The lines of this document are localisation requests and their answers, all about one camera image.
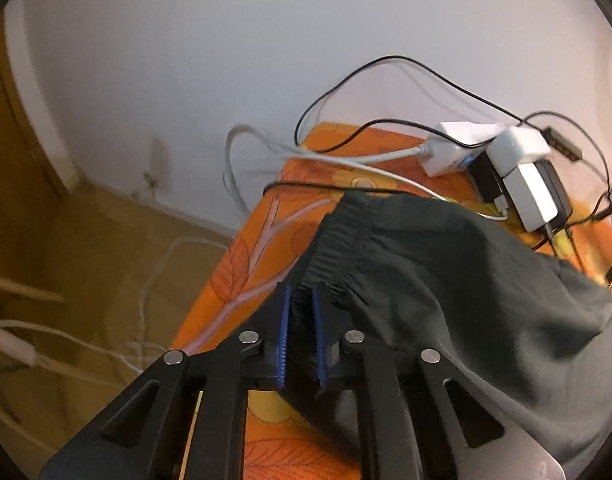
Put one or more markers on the dark grey pants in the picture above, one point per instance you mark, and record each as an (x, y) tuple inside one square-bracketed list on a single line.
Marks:
[(461, 280)]

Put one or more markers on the wooden door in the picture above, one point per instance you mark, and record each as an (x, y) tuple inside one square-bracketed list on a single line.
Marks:
[(5, 125)]

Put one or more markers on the black power adapter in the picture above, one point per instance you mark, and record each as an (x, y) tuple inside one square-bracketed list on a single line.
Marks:
[(486, 180), (558, 190)]

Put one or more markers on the orange floral bedsheet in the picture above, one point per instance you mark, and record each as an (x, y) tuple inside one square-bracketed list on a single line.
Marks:
[(266, 240)]

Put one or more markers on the small black inline box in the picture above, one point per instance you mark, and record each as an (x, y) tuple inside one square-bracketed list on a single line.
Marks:
[(566, 146)]

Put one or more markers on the white square charger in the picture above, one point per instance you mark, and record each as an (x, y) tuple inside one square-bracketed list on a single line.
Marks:
[(518, 147)]

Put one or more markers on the white rectangular charger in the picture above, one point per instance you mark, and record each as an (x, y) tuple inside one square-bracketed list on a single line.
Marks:
[(531, 195)]

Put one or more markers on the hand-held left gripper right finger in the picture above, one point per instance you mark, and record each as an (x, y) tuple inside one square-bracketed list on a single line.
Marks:
[(318, 330)]

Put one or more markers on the white power strip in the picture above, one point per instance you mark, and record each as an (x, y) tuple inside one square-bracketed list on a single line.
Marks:
[(453, 152)]

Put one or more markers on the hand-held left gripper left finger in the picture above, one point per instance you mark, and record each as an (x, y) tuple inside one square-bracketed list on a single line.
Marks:
[(284, 330)]

